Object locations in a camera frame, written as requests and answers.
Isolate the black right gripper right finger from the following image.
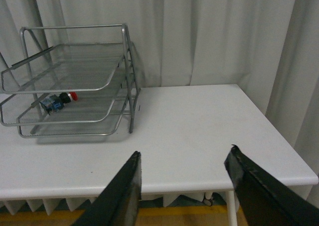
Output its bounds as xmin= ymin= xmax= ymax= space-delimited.
xmin=224 ymin=145 xmax=319 ymax=226

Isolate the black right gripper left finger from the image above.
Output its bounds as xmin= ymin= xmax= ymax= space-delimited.
xmin=73 ymin=151 xmax=142 ymax=226

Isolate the red emergency push button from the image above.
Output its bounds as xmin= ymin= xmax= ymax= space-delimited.
xmin=40 ymin=92 xmax=78 ymax=115

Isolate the silver mesh three-tier rack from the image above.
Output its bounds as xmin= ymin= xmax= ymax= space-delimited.
xmin=0 ymin=23 xmax=140 ymax=138

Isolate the white table leg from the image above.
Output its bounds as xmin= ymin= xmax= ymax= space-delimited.
xmin=226 ymin=191 xmax=237 ymax=226

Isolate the caster wheel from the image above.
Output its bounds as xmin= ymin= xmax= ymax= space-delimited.
xmin=202 ymin=192 xmax=214 ymax=207

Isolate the white curtain backdrop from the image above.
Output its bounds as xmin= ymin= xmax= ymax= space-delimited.
xmin=0 ymin=0 xmax=319 ymax=205

